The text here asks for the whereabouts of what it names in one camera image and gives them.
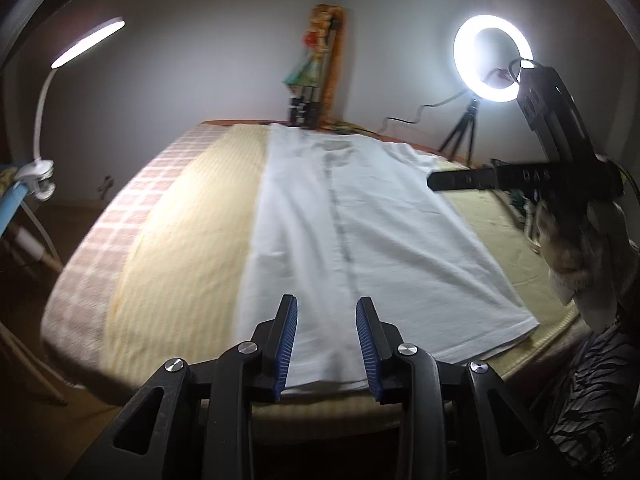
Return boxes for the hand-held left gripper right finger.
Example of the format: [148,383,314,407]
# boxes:
[355,296,576,480]

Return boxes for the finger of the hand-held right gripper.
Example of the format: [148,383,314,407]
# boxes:
[429,167,501,193]

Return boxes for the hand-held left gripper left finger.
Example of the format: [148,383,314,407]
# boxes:
[75,294,299,480]

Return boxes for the white t-shirt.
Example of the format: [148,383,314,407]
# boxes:
[235,122,541,393]

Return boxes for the pile of mixed clothes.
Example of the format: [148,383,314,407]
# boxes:
[507,190,538,248]

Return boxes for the person's right hand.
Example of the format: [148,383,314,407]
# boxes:
[532,195,632,333]

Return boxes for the small black tripod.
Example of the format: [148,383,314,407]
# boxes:
[437,99,483,168]

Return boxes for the wooden plank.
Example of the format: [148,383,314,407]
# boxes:
[320,5,348,121]

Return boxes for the folded silver tripod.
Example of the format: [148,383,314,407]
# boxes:
[286,10,346,128]

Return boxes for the colourful hanging cloth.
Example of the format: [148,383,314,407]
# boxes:
[285,5,336,88]

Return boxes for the yellow striped bed sheet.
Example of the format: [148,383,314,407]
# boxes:
[40,119,596,433]

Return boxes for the person's zebra-striped clothing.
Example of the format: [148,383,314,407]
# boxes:
[545,320,640,480]

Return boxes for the wooden chair legs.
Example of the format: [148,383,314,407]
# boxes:
[0,317,68,408]

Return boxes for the blue board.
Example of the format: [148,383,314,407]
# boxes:
[0,180,31,241]

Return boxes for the white clip desk lamp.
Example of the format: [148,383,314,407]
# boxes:
[17,16,126,203]

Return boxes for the wooden bed frame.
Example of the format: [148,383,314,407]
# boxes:
[200,119,471,166]

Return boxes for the black ring light cable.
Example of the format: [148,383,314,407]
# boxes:
[382,91,468,136]

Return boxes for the white ring light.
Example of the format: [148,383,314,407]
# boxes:
[453,14,535,103]

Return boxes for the white lamp cable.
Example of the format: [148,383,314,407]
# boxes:
[15,200,66,273]

